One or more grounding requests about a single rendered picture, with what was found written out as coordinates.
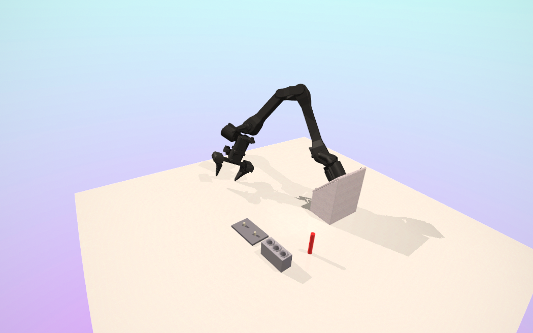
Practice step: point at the red peg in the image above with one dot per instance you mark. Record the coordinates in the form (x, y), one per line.
(311, 242)

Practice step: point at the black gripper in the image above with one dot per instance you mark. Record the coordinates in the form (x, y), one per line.
(234, 157)

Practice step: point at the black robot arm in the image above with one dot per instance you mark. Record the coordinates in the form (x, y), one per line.
(300, 93)

